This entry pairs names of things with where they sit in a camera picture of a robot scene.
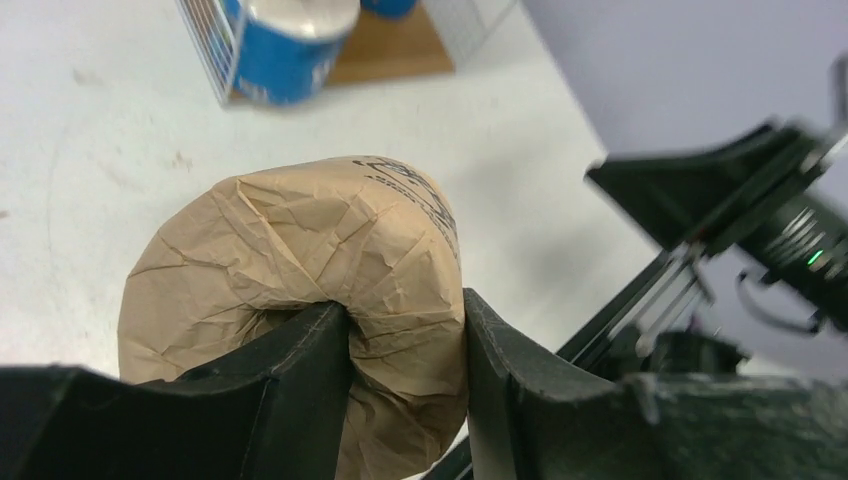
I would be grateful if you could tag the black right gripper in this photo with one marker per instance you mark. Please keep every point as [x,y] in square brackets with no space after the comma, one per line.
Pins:
[752,270]

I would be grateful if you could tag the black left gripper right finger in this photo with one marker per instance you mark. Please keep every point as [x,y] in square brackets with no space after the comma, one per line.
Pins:
[533,415]

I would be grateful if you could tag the white wire wooden shelf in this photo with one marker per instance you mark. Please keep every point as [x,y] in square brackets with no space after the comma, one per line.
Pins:
[436,38]

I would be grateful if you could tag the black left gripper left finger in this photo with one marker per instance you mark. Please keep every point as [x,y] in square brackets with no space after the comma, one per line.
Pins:
[271,409]

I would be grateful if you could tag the brown paper roll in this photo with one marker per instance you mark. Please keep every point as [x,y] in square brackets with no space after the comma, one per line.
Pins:
[371,233]

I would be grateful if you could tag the blue paper roll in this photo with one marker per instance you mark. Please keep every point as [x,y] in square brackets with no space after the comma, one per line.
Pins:
[285,50]
[389,9]

